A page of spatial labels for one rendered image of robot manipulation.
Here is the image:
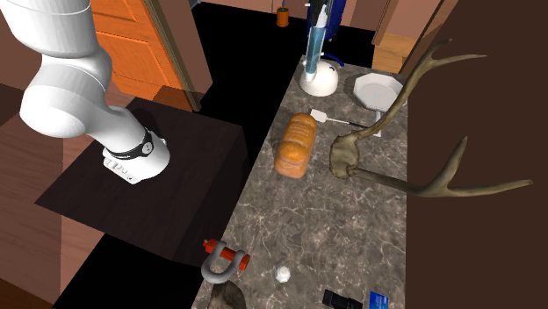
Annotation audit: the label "orange pot with plant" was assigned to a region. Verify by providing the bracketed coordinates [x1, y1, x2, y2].
[276, 0, 290, 28]

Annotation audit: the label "brown deer antlers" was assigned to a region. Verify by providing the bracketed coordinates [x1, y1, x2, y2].
[328, 39, 534, 198]

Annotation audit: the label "dark grey rock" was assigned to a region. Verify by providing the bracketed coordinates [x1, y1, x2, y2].
[207, 280, 248, 309]

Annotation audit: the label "brown bread loaf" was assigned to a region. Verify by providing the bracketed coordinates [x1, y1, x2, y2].
[273, 112, 319, 179]

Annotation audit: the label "dark robot stand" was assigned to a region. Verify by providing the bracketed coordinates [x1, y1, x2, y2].
[33, 97, 252, 268]

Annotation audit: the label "orange wooden door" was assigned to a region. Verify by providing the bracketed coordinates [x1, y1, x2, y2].
[89, 0, 203, 113]

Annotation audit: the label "white octagonal plate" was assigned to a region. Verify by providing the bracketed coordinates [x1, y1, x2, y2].
[352, 72, 405, 113]

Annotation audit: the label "blue box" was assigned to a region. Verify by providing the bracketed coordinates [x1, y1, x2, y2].
[368, 291, 390, 309]

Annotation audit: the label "grey shackle with red pin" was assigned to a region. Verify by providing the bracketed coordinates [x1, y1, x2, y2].
[200, 238, 251, 285]

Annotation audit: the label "black cylinder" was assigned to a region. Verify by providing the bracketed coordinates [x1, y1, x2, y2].
[321, 289, 364, 309]

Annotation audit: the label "white spatula with black handle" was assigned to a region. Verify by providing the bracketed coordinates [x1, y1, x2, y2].
[309, 108, 369, 129]

